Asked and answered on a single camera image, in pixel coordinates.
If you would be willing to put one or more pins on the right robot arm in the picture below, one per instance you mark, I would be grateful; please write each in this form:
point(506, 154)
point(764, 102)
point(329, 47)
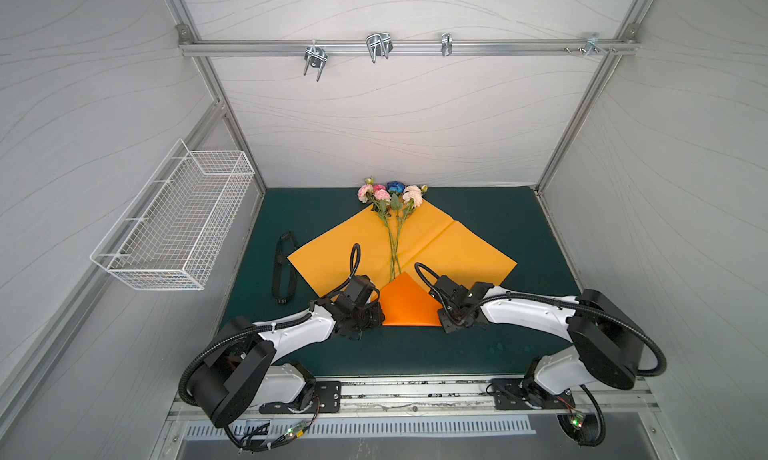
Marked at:
point(605, 345)

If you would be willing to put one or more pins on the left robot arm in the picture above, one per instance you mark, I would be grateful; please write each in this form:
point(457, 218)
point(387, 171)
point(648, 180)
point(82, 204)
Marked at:
point(236, 370)

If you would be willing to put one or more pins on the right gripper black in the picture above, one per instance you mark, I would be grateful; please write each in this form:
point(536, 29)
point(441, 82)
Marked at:
point(450, 316)

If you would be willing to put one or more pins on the right metal bolt clamp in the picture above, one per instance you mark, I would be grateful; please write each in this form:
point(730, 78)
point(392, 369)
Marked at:
point(591, 47)

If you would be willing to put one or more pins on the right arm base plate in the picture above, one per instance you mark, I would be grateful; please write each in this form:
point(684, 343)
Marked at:
point(510, 394)

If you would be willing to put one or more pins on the orange wrapping paper sheet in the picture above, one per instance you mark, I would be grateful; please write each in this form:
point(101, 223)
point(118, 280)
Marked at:
point(430, 237)

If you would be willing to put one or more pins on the pink fake flower spray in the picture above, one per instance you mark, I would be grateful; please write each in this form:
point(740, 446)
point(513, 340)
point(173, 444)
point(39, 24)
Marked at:
point(365, 192)

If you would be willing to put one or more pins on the aluminium front rail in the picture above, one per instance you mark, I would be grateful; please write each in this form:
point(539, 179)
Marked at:
point(446, 395)

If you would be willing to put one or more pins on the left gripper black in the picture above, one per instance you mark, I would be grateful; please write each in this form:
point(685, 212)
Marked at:
point(376, 320)

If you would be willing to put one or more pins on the white wire basket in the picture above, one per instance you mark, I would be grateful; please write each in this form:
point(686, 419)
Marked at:
point(170, 235)

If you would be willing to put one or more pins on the blue fake rose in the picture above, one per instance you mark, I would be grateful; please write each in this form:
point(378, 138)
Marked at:
point(397, 204)

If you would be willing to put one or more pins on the small metal bracket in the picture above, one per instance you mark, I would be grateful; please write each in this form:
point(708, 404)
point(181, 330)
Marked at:
point(446, 45)

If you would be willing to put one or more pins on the left metal u-bolt clamp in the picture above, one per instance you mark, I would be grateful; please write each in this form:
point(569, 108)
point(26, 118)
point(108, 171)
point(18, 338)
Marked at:
point(316, 59)

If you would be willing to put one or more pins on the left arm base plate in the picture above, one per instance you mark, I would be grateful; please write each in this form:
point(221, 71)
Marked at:
point(315, 397)

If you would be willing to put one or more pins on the metal u-bolt clamp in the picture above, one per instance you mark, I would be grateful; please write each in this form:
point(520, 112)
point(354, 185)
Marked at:
point(379, 45)
point(316, 59)

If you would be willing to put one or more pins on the peach fake flower spray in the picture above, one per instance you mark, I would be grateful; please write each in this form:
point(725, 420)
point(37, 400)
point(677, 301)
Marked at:
point(414, 197)

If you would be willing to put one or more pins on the middle metal u-bolt clamp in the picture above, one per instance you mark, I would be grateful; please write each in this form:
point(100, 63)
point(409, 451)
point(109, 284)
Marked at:
point(379, 45)

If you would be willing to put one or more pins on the white vent grille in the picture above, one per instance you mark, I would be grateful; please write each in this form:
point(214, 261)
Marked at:
point(331, 427)

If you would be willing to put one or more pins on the aluminium top crossbar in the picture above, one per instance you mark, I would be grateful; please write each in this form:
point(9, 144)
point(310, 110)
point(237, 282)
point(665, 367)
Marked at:
point(401, 48)

